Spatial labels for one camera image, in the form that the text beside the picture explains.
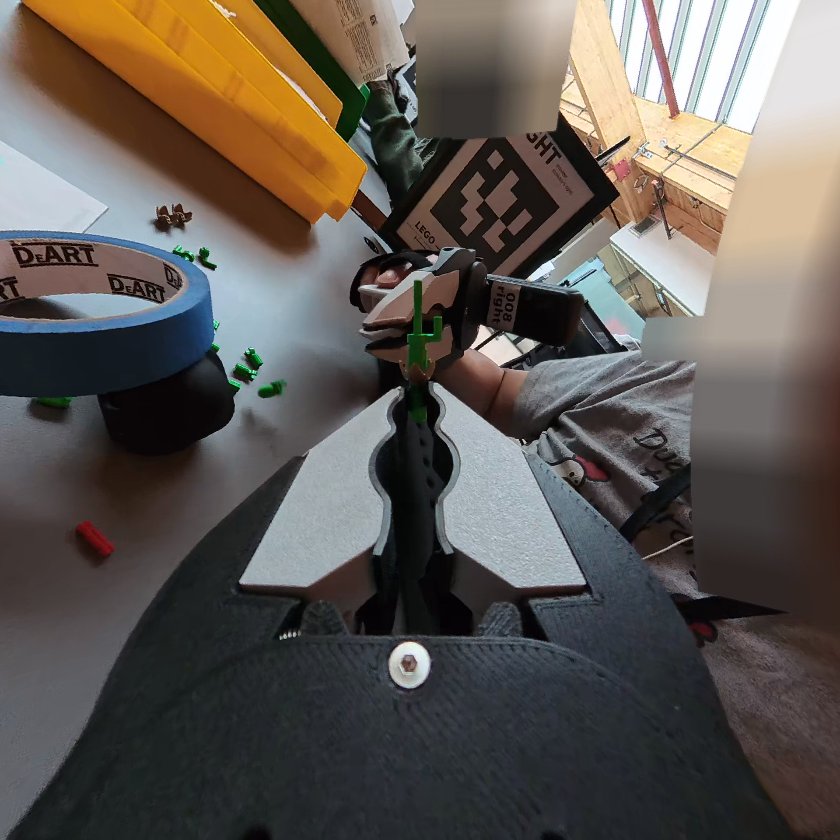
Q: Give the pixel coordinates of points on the dark green cloth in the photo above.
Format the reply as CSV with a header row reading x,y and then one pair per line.
x,y
394,144

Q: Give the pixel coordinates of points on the lego instruction booklet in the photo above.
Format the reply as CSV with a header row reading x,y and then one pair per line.
x,y
39,197

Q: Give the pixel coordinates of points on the person's right forearm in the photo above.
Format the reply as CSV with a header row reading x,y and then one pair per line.
x,y
489,394

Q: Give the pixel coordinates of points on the yellow plastic bin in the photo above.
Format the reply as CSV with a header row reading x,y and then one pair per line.
x,y
216,85

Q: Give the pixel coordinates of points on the black rounded lego pot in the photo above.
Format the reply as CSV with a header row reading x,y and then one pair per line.
x,y
170,413

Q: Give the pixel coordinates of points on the skylight window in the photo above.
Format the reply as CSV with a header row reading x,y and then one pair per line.
x,y
715,52

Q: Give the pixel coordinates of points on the green plastic bin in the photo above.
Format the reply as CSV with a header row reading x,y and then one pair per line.
x,y
328,72

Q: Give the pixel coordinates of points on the cluster of green lego connectors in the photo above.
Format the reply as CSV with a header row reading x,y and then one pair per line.
x,y
251,358

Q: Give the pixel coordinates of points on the white printed paper sheet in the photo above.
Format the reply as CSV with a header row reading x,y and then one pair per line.
x,y
354,33

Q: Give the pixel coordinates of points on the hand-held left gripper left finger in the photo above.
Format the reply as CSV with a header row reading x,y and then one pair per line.
x,y
321,518

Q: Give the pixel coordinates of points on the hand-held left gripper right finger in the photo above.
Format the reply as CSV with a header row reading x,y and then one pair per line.
x,y
512,518

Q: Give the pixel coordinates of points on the person's right hand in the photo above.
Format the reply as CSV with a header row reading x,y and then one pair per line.
x,y
388,277

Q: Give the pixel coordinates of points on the green lego stem assembly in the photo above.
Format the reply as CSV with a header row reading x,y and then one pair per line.
x,y
418,308

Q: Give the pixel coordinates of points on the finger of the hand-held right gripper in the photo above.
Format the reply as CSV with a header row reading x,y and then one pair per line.
x,y
400,305
387,351

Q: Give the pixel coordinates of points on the blue masking tape roll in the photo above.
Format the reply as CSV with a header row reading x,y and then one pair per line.
x,y
98,354

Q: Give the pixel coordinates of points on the red lego pin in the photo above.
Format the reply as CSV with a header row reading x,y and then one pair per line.
x,y
95,538

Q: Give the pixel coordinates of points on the red metal pipe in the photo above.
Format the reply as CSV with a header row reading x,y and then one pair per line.
x,y
661,59

